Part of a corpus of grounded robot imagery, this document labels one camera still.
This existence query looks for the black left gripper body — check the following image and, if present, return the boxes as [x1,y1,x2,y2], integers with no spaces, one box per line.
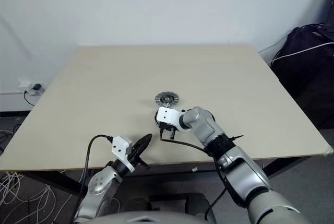
[127,152,151,170]

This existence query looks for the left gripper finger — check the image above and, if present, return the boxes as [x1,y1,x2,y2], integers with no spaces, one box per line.
[132,134,153,161]

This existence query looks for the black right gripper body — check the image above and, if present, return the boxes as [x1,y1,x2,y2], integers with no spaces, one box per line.
[157,121,178,134]

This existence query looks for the finned silver motor housing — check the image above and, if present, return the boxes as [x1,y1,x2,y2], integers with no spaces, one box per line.
[154,91,178,108]

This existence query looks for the grey robot torso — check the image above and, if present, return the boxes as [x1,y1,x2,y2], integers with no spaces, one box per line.
[88,203,217,224]

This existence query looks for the black bag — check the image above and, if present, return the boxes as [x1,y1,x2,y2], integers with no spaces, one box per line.
[270,24,334,131]

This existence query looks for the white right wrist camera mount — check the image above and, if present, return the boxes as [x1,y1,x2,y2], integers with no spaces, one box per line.
[156,107,186,133]

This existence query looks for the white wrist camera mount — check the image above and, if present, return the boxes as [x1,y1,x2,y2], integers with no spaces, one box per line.
[156,107,186,133]
[111,136,136,174]

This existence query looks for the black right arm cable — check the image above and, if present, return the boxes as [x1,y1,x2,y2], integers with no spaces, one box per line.
[158,126,228,221]

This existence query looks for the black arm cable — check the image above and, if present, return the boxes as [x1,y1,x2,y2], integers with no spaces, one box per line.
[79,135,113,204]
[158,126,228,221]

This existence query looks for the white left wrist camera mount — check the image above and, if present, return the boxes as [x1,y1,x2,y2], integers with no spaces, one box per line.
[111,136,136,174]

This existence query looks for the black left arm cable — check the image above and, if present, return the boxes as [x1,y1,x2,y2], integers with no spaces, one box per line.
[79,135,113,204]

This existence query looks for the black table frame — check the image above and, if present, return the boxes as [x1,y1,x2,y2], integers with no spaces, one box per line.
[15,153,332,198]

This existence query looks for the white floor cable bundle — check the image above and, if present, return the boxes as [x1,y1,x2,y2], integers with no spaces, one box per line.
[0,170,57,224]

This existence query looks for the black power cord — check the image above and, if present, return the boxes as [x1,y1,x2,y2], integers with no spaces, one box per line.
[23,89,36,106]

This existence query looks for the white wall power outlet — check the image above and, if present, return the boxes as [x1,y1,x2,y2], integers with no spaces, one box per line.
[17,79,47,96]

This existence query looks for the white cable on bag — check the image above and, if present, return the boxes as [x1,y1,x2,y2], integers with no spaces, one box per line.
[270,41,334,65]

